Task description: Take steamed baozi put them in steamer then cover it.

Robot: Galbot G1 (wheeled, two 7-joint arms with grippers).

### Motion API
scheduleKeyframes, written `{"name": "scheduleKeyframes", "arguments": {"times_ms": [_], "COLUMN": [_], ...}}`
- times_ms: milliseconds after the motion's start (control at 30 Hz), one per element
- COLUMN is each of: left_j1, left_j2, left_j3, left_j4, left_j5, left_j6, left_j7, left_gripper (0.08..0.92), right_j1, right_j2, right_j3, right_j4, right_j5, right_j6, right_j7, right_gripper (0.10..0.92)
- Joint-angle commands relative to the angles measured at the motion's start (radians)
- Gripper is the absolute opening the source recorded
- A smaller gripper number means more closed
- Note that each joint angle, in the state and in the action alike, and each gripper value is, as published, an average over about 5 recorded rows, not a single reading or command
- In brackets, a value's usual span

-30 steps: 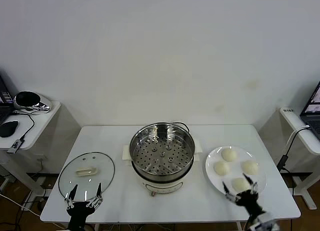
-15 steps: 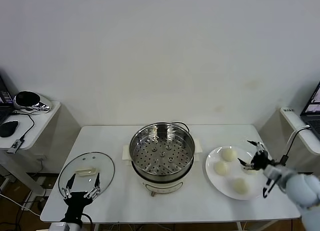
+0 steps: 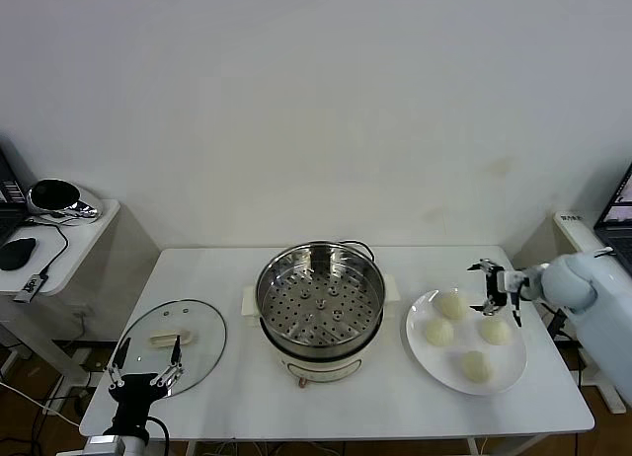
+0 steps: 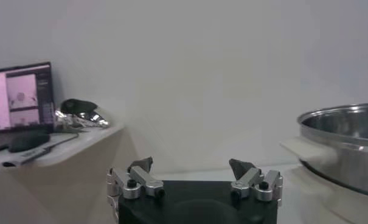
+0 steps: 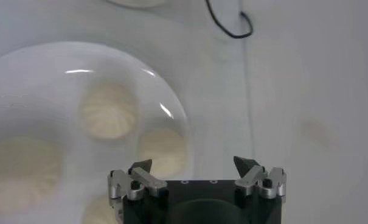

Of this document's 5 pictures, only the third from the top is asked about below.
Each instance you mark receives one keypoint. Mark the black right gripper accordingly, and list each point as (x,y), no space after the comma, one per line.
(494,290)

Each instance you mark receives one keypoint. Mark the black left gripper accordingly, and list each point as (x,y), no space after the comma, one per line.
(131,397)

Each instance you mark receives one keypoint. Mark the white steamed baozi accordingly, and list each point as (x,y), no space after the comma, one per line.
(495,330)
(477,366)
(450,305)
(439,333)

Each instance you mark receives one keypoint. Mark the round glass pot lid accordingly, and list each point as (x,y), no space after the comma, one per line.
(197,318)

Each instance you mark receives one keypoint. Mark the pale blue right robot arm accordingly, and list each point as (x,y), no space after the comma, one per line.
(568,283)

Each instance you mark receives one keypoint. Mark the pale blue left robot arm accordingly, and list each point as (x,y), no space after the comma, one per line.
(133,448)

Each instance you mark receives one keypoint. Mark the perforated steel steamer basket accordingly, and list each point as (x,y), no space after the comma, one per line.
(276,273)

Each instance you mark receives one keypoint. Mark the large white plate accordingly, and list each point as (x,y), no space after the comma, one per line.
(444,367)

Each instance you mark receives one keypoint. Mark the white side desk with label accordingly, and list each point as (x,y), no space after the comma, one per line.
(568,234)

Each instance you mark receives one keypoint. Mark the white work table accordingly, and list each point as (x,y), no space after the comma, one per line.
(222,278)

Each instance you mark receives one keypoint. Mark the small printed desk label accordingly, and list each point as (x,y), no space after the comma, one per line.
(572,217)

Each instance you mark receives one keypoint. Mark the white side desk with mouse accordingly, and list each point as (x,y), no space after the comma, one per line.
(84,244)

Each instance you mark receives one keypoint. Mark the small grey usb hub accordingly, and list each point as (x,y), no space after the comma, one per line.
(29,285)

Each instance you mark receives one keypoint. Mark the black laptop beside label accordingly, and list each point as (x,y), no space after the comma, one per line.
(614,229)

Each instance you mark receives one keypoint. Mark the chrome rounded headset device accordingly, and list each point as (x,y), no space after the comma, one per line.
(74,209)

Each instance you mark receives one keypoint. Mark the black computer mouse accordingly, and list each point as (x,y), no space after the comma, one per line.
(17,253)

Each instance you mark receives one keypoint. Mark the cream electric cooker base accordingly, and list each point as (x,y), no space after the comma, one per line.
(321,367)

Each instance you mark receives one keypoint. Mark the black laptop beside mouse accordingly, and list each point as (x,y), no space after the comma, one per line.
(10,189)

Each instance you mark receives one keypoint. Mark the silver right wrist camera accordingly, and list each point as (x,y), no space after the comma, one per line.
(508,285)

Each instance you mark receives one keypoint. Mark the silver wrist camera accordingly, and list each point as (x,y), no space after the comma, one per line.
(101,441)
(508,285)

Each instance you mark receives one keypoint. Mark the white wall socket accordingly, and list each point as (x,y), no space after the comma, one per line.
(81,314)

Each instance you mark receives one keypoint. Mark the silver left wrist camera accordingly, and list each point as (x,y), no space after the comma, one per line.
(101,441)

